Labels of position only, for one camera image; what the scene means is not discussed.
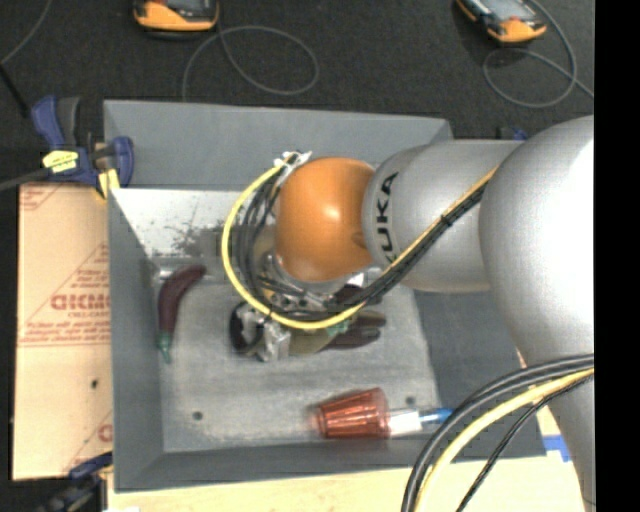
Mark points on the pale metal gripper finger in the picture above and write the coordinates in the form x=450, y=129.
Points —
x=277, y=344
x=248, y=320

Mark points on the grey metal bin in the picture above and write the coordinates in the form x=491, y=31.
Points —
x=280, y=395

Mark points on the dark brown sunglasses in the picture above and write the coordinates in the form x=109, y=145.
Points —
x=357, y=340

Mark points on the purple toy eggplant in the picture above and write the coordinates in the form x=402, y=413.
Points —
x=172, y=297

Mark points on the white and blue tube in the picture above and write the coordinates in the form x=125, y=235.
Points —
x=407, y=422

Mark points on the brown cardboard board red print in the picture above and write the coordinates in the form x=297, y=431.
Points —
x=55, y=380

